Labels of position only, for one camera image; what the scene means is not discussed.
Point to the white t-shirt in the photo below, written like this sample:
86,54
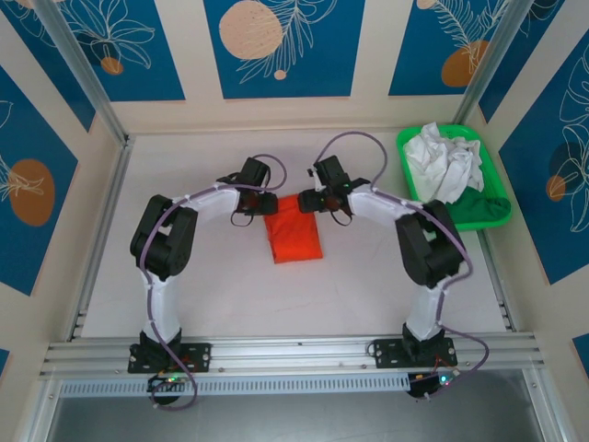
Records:
442,161

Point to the green t-shirt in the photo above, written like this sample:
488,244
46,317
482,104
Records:
483,207

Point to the green plastic tray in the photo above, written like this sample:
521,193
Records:
490,161

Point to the aluminium frame post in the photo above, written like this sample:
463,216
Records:
87,73
488,60

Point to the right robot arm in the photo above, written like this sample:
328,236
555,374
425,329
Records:
423,308

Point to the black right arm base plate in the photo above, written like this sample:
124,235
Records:
386,352

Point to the aluminium side rail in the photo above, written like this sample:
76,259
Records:
499,285
108,207

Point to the circuit board with green light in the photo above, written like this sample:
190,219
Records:
437,382
168,381

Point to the orange t-shirt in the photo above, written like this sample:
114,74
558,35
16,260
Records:
294,235

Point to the blue floral wall panel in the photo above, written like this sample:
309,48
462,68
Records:
520,60
18,258
161,69
529,207
46,60
322,69
414,55

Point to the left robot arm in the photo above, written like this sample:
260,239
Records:
161,299

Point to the long aluminium mounting rail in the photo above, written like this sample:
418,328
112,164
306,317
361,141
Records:
294,354

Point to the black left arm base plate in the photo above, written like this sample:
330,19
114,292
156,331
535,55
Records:
200,357

